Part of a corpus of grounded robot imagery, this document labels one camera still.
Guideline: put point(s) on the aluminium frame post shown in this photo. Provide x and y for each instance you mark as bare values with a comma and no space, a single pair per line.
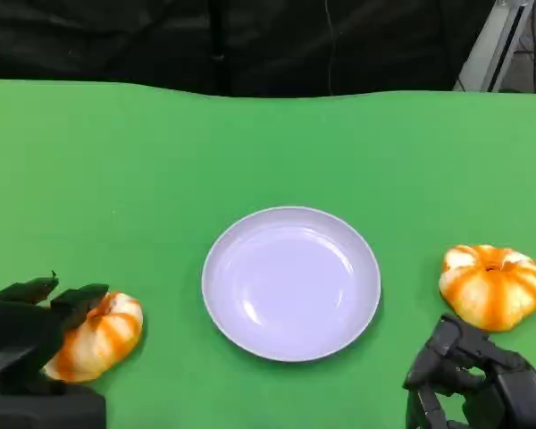
491,49

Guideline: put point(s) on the green table cloth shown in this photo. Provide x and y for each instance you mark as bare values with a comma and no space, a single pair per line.
268,147

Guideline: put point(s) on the orange white toy bread roll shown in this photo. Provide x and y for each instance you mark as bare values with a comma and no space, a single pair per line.
103,339
491,290

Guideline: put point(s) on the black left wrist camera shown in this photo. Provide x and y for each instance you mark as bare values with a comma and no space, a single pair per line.
44,409

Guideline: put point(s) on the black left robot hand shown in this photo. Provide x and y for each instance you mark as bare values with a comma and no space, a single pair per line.
18,330

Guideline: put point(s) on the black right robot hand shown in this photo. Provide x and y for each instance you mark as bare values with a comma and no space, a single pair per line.
513,393

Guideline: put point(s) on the black backdrop curtain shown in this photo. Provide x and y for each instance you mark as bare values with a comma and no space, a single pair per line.
161,40

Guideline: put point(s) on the lilac plate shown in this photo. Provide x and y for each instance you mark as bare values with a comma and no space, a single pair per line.
290,286

